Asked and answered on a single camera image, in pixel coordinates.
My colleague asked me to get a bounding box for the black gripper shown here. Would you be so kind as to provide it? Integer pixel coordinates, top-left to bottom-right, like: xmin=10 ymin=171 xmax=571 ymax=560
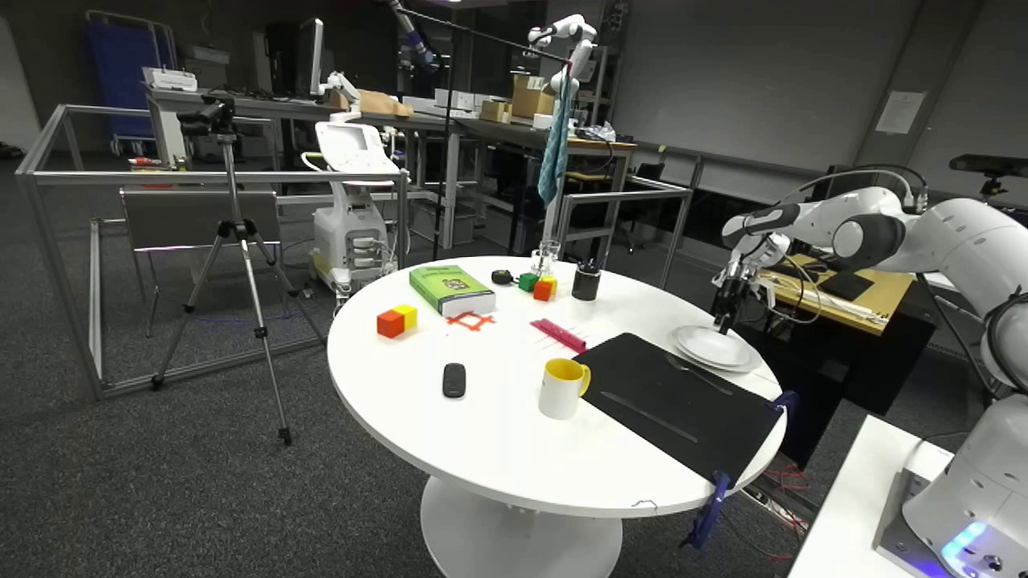
xmin=710 ymin=255 xmax=779 ymax=336

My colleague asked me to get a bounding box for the smaller white plate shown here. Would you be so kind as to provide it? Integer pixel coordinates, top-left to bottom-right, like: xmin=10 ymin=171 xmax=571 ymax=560
xmin=674 ymin=323 xmax=758 ymax=367

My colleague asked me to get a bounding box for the larger white plate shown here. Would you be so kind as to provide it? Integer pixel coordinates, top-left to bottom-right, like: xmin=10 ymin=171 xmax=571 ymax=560
xmin=664 ymin=323 xmax=769 ymax=378

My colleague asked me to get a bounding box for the black place mat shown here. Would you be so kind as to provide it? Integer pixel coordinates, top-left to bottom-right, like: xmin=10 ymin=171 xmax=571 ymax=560
xmin=571 ymin=332 xmax=793 ymax=492

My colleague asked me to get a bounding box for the silver knife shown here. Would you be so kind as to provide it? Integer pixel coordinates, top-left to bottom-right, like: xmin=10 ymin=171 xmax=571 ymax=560
xmin=590 ymin=387 xmax=699 ymax=435

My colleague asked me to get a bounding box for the blue clamp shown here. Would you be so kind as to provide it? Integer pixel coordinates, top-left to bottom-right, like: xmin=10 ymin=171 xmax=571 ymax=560
xmin=685 ymin=469 xmax=736 ymax=554
xmin=769 ymin=388 xmax=802 ymax=432

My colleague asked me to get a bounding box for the wooden side table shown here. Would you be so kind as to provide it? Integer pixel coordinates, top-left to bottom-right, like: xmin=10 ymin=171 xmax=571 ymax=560
xmin=750 ymin=255 xmax=936 ymax=469

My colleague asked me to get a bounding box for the black pen cup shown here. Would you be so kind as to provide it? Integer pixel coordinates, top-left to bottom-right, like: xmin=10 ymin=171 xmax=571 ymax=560
xmin=569 ymin=255 xmax=604 ymax=306

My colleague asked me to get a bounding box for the grey metal railing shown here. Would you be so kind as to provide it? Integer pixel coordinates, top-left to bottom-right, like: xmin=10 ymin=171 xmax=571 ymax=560
xmin=557 ymin=143 xmax=751 ymax=294

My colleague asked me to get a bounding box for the pink flat bar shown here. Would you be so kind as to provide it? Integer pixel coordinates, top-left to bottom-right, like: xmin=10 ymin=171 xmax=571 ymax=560
xmin=527 ymin=315 xmax=590 ymax=358

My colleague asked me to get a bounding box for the white mug yellow inside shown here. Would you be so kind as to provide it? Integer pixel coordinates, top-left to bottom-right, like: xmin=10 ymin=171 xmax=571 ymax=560
xmin=536 ymin=358 xmax=594 ymax=422

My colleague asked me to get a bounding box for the long cluttered workbench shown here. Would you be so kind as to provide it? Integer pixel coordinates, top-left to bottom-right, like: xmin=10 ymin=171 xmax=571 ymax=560
xmin=317 ymin=101 xmax=646 ymax=259

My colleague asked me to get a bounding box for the teal cloth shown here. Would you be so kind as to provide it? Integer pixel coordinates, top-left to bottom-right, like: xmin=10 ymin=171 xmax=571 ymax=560
xmin=533 ymin=91 xmax=579 ymax=210

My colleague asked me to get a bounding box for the round white table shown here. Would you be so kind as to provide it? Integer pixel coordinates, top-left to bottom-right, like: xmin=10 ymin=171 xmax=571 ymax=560
xmin=326 ymin=255 xmax=793 ymax=578

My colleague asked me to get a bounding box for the tall cardboard box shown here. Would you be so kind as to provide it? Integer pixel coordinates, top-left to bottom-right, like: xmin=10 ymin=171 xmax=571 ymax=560
xmin=507 ymin=74 xmax=560 ymax=122

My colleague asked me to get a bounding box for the green book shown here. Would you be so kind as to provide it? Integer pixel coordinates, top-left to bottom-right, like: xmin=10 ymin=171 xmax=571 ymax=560
xmin=407 ymin=264 xmax=501 ymax=323

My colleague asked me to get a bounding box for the black computer mouse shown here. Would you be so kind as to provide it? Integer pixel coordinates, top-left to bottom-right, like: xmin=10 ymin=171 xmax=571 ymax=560
xmin=442 ymin=360 xmax=473 ymax=402

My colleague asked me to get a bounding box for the white machine cart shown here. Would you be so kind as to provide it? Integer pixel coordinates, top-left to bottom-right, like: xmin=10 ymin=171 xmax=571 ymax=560
xmin=299 ymin=118 xmax=404 ymax=300

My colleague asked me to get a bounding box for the flat cardboard box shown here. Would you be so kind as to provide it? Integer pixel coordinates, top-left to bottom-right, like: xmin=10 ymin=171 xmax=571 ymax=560
xmin=355 ymin=91 xmax=417 ymax=122

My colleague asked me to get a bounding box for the slim computer monitor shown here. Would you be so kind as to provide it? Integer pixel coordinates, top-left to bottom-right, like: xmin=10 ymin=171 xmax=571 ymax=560
xmin=293 ymin=13 xmax=330 ymax=101

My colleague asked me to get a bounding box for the white box device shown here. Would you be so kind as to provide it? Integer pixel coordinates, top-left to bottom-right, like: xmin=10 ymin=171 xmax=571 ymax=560
xmin=143 ymin=66 xmax=202 ymax=101

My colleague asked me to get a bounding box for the blue panel cart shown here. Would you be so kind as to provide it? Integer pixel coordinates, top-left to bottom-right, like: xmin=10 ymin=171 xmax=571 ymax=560
xmin=85 ymin=10 xmax=179 ymax=143

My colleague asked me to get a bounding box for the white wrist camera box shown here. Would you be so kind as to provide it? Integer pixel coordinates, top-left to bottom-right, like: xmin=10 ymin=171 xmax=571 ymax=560
xmin=741 ymin=229 xmax=797 ymax=272

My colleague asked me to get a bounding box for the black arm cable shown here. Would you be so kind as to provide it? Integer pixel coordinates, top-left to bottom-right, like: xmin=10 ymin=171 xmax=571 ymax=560
xmin=797 ymin=160 xmax=932 ymax=220

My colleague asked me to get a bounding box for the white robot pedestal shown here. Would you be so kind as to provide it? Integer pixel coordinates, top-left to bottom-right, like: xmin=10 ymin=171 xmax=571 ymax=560
xmin=784 ymin=412 xmax=957 ymax=578

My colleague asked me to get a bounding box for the white wall paper sheet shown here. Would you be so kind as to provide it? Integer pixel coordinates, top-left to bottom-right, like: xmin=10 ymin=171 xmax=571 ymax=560
xmin=874 ymin=88 xmax=929 ymax=140

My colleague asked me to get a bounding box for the orange frame outline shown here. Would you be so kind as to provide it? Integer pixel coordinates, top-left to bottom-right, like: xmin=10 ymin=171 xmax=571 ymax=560
xmin=444 ymin=308 xmax=497 ymax=334

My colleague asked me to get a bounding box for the camera tripod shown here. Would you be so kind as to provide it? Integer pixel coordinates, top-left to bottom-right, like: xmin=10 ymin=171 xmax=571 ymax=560
xmin=149 ymin=126 xmax=299 ymax=447

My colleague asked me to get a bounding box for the small black camera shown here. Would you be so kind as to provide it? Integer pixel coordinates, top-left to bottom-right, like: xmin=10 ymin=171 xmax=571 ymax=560
xmin=195 ymin=95 xmax=246 ymax=140

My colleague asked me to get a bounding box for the grey metal frame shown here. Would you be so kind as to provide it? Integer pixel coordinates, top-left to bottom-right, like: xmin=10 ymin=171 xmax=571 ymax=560
xmin=14 ymin=101 xmax=415 ymax=397

